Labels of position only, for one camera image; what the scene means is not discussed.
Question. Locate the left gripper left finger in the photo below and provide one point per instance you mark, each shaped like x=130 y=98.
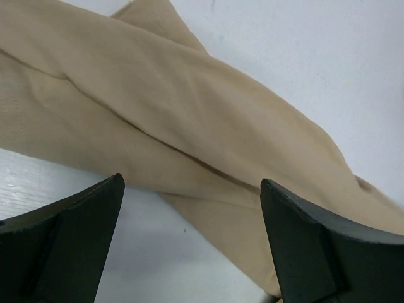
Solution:
x=57 y=253

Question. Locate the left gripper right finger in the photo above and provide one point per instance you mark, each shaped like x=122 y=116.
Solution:
x=320 y=256

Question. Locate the beige t shirt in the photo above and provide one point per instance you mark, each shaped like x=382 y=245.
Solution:
x=136 y=93

